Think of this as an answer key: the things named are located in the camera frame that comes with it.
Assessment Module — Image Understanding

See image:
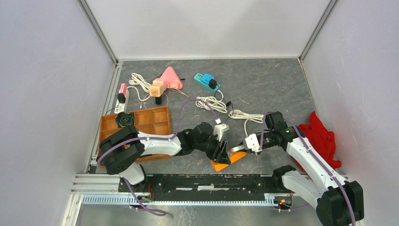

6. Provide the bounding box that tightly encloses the black power adapter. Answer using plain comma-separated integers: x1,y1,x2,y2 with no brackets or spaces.
208,79,217,89

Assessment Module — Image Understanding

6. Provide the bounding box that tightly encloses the white power strip left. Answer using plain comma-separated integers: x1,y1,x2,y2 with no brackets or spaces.
114,90,130,114

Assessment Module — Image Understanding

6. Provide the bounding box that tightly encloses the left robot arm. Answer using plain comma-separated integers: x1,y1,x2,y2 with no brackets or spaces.
97,122,231,192

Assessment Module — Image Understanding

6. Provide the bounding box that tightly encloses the teal power strip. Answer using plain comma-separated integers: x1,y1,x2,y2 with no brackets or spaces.
193,73,220,93

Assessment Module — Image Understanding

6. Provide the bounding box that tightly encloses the orange wooden tray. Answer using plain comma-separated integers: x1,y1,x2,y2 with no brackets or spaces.
98,106,174,163

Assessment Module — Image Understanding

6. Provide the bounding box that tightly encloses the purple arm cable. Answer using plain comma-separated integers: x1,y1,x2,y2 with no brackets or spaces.
258,112,357,226
96,98,222,217

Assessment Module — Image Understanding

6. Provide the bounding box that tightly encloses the beige cube adapter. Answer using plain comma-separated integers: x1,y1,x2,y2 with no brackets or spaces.
149,81,166,97

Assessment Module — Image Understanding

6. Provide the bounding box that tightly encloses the blue square plug adapter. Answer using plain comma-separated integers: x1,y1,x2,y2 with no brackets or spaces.
200,73,214,87

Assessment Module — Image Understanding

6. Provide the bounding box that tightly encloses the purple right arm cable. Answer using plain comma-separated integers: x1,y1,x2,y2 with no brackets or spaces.
258,112,357,226

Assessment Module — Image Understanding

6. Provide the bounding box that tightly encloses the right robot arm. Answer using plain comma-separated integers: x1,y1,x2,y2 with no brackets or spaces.
231,111,365,226

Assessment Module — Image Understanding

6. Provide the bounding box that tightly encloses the dark rolled cloth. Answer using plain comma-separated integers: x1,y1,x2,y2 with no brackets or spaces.
115,112,135,128

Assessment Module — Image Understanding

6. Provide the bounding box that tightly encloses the white coiled cable top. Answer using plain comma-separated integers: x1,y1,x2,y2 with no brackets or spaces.
228,109,265,138

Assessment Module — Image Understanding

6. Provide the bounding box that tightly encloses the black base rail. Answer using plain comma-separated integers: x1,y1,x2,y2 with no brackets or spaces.
132,174,293,203

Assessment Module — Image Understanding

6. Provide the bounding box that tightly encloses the thin black adapter cord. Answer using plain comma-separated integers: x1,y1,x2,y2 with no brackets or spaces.
214,89,234,114

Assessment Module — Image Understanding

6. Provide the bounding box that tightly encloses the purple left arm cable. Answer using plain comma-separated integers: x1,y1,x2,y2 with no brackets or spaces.
96,98,222,217

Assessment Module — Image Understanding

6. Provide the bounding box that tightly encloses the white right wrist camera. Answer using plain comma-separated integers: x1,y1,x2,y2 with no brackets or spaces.
243,133,261,154

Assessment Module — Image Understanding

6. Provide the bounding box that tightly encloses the pink thin cord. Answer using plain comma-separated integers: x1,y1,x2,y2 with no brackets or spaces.
138,87,189,110

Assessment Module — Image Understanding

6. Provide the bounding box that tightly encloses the black block plug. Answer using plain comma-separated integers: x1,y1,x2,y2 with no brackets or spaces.
155,97,163,105

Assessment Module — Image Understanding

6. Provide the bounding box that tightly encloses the pink triangular power strip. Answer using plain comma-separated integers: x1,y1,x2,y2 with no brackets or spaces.
159,66,183,89

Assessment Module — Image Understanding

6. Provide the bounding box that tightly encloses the orange power strip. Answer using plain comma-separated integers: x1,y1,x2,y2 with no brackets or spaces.
211,151,247,172

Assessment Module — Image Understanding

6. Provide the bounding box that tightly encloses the pink plug adapter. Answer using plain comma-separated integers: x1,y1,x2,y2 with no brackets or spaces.
119,83,127,96

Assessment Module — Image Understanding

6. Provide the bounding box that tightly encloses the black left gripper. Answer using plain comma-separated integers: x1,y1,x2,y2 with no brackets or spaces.
194,134,231,165

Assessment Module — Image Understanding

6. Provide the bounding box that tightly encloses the white coiled cable centre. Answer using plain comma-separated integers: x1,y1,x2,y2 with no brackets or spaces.
195,96,229,114

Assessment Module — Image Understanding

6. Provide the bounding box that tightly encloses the red cloth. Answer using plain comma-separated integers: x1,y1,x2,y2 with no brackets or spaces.
298,111,342,170

